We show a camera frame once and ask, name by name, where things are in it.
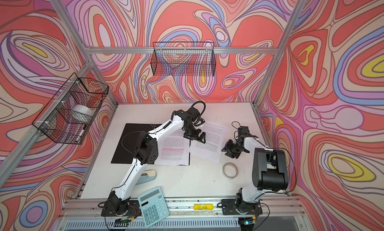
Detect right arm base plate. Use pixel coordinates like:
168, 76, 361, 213
217, 199, 263, 217

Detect printed paper stack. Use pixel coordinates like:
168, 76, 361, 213
190, 123, 225, 162

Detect left black wire basket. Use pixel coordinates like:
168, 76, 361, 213
32, 73, 109, 145

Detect black wire basket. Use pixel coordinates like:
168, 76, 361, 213
151, 41, 216, 77
32, 73, 109, 145

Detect back black wire basket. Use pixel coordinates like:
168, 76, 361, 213
151, 41, 216, 77

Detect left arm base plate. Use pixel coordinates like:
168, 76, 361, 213
98, 201, 141, 218

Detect blue cream stapler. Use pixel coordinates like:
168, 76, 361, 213
137, 169, 157, 185

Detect clear tape roll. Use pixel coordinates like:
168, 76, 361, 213
222, 162, 239, 180

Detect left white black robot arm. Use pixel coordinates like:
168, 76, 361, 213
101, 105, 206, 217

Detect yellow label sticker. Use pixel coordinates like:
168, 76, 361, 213
194, 204, 214, 211

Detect black marker pen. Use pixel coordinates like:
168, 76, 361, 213
76, 125, 87, 143

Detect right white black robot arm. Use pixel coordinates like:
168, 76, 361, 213
218, 126, 289, 216

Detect teal calculator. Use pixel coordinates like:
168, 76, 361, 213
138, 187, 170, 228

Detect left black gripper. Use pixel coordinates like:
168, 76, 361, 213
184, 125, 208, 143

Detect aluminium frame rail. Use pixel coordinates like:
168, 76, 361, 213
85, 47, 278, 54

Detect single printed paper sheet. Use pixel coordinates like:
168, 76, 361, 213
155, 129, 190, 166

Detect white black file folder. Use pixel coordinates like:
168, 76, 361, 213
110, 123, 192, 166

